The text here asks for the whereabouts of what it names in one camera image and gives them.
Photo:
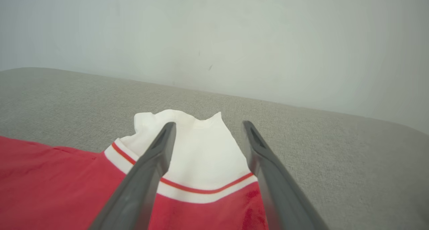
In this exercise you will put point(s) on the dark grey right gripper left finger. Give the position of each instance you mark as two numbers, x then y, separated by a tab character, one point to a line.
140	183

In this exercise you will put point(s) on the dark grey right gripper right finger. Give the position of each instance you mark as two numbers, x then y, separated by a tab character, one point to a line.
278	189

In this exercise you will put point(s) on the red white numbered jersey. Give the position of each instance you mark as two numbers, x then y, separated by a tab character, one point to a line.
201	146

